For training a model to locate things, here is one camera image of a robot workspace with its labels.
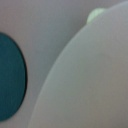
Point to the black burner top left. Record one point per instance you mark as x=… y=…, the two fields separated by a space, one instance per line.
x=13 y=77

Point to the pink stove top board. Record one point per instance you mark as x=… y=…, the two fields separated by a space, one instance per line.
x=42 y=29

